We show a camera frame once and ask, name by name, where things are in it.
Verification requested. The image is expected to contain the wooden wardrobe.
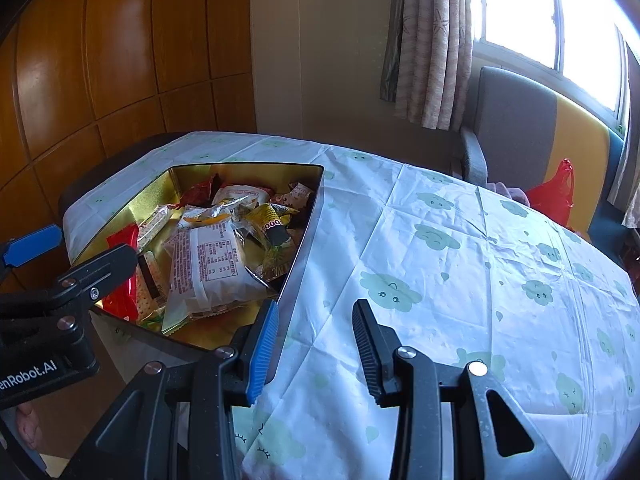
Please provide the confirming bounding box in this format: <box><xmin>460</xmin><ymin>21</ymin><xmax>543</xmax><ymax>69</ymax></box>
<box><xmin>0</xmin><ymin>0</ymin><xmax>258</xmax><ymax>291</ymax></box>

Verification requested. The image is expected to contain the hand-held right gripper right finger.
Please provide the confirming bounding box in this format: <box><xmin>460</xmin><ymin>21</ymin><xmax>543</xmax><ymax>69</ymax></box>
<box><xmin>351</xmin><ymin>299</ymin><xmax>571</xmax><ymax>480</ymax></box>

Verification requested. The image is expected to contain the grey yellow blue armchair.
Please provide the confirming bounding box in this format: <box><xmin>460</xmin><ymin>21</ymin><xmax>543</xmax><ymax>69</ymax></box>
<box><xmin>460</xmin><ymin>66</ymin><xmax>640</xmax><ymax>256</ymax></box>

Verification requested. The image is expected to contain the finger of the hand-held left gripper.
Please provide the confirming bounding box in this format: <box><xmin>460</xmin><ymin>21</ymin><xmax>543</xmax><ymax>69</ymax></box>
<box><xmin>0</xmin><ymin>224</ymin><xmax>63</xmax><ymax>281</ymax></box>
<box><xmin>0</xmin><ymin>243</ymin><xmax>138</xmax><ymax>346</ymax></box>

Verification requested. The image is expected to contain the large white bread packet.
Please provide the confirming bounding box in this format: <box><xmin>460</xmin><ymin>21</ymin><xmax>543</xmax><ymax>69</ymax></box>
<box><xmin>161</xmin><ymin>220</ymin><xmax>268</xmax><ymax>333</ymax></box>

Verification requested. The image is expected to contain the pink cloth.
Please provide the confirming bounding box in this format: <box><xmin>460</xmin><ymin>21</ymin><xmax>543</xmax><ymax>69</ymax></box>
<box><xmin>487</xmin><ymin>180</ymin><xmax>526</xmax><ymax>206</ymax></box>

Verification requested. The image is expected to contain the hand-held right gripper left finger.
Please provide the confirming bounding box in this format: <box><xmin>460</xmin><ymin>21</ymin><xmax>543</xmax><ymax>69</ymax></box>
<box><xmin>60</xmin><ymin>300</ymin><xmax>281</xmax><ymax>480</ymax></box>

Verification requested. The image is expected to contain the pile of assorted snack packets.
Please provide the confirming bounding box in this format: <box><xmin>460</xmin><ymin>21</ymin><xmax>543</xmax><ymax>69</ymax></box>
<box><xmin>100</xmin><ymin>174</ymin><xmax>317</xmax><ymax>335</ymax></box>

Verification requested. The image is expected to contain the window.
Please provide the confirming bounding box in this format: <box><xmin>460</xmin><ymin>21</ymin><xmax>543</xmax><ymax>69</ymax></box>
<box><xmin>470</xmin><ymin>0</ymin><xmax>640</xmax><ymax>126</ymax></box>

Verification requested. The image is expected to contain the red plastic bag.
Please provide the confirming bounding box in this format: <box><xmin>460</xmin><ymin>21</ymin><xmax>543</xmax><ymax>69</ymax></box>
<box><xmin>525</xmin><ymin>158</ymin><xmax>576</xmax><ymax>231</ymax></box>

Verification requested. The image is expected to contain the pink white snack packet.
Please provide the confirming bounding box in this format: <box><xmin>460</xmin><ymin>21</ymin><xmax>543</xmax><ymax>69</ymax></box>
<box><xmin>287</xmin><ymin>181</ymin><xmax>317</xmax><ymax>211</ymax></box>

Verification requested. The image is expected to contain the person's left hand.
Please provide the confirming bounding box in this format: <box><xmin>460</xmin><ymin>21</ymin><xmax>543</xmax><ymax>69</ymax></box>
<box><xmin>12</xmin><ymin>402</ymin><xmax>51</xmax><ymax>466</ymax></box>

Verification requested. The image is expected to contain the white cloud-print tablecloth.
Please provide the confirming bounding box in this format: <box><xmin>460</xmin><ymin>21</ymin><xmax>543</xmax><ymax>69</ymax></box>
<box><xmin>62</xmin><ymin>131</ymin><xmax>640</xmax><ymax>480</ymax></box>

